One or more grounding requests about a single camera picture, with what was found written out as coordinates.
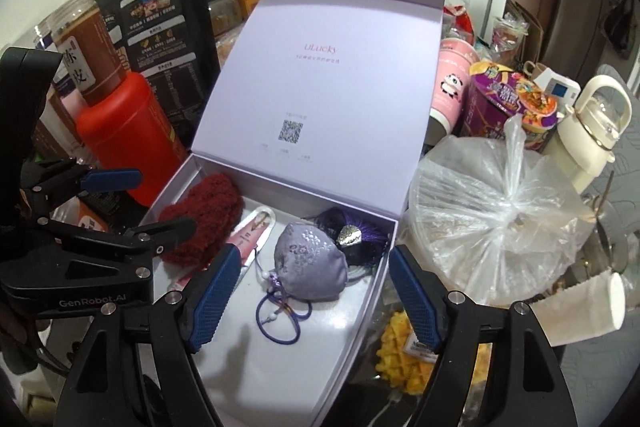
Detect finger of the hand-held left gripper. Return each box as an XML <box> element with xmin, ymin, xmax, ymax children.
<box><xmin>39</xmin><ymin>216</ymin><xmax>197</xmax><ymax>259</ymax></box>
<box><xmin>20</xmin><ymin>158</ymin><xmax>144</xmax><ymax>208</ymax></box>

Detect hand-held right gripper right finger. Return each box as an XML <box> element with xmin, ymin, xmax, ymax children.
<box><xmin>389</xmin><ymin>244</ymin><xmax>577</xmax><ymax>427</ymax></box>

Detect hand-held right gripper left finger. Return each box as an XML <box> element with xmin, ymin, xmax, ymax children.
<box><xmin>65</xmin><ymin>243</ymin><xmax>242</xmax><ymax>427</ymax></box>

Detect dark red knitted heart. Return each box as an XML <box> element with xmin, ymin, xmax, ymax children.
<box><xmin>159</xmin><ymin>173</ymin><xmax>245</xmax><ymax>267</ymax></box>

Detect pink cone-shaped packet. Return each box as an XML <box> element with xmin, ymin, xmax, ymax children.
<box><xmin>172</xmin><ymin>206</ymin><xmax>276</xmax><ymax>289</ymax></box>

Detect dark purple tassel ornament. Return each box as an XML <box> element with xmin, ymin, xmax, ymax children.
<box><xmin>312</xmin><ymin>206</ymin><xmax>391</xmax><ymax>269</ymax></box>

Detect grey embroidered pouch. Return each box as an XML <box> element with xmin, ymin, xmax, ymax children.
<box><xmin>255</xmin><ymin>222</ymin><xmax>350</xmax><ymax>341</ymax></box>

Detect lavender gift box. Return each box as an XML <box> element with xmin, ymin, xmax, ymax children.
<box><xmin>137</xmin><ymin>0</ymin><xmax>451</xmax><ymax>427</ymax></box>

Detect red canister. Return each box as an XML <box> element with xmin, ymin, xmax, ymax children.
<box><xmin>76</xmin><ymin>72</ymin><xmax>194</xmax><ymax>208</ymax></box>

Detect bag of yellow waffles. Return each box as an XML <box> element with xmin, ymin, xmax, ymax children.
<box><xmin>372</xmin><ymin>309</ymin><xmax>489</xmax><ymax>396</ymax></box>

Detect tied clear plastic bag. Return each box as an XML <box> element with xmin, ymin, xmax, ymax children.
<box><xmin>407</xmin><ymin>114</ymin><xmax>602</xmax><ymax>309</ymax></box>

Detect group of clear spice jars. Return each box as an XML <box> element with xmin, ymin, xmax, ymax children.
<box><xmin>30</xmin><ymin>0</ymin><xmax>127</xmax><ymax>228</ymax></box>

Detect black printed pouch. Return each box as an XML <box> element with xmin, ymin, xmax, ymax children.
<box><xmin>95</xmin><ymin>0</ymin><xmax>221</xmax><ymax>153</ymax></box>

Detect white paper roll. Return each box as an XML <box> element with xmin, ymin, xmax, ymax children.
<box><xmin>530</xmin><ymin>271</ymin><xmax>626</xmax><ymax>348</ymax></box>

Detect glass cup with straw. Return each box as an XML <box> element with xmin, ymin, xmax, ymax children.
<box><xmin>575</xmin><ymin>172</ymin><xmax>640</xmax><ymax>289</ymax></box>

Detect purple instant noodle cup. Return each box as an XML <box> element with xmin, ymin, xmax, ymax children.
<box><xmin>457</xmin><ymin>59</ymin><xmax>531</xmax><ymax>143</ymax></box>

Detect pink panda cup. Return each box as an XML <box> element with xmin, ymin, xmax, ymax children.
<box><xmin>430</xmin><ymin>38</ymin><xmax>476</xmax><ymax>140</ymax></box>

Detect orange box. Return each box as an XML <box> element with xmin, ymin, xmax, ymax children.
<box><xmin>234</xmin><ymin>0</ymin><xmax>262</xmax><ymax>24</ymax></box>

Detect cream kettle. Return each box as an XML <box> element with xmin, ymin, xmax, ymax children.
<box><xmin>542</xmin><ymin>74</ymin><xmax>634</xmax><ymax>196</ymax></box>

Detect white device blue screen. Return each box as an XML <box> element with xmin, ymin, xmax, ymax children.
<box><xmin>539</xmin><ymin>73</ymin><xmax>581</xmax><ymax>113</ymax></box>

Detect clear bag red snacks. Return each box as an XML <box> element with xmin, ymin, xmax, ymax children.
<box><xmin>440</xmin><ymin>4</ymin><xmax>476</xmax><ymax>46</ymax></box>

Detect clear wrapped cup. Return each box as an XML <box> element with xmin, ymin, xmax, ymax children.
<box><xmin>492</xmin><ymin>14</ymin><xmax>529</xmax><ymax>58</ymax></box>

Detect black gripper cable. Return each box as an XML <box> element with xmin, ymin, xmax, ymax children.
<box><xmin>27</xmin><ymin>329</ymin><xmax>77</xmax><ymax>379</ymax></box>

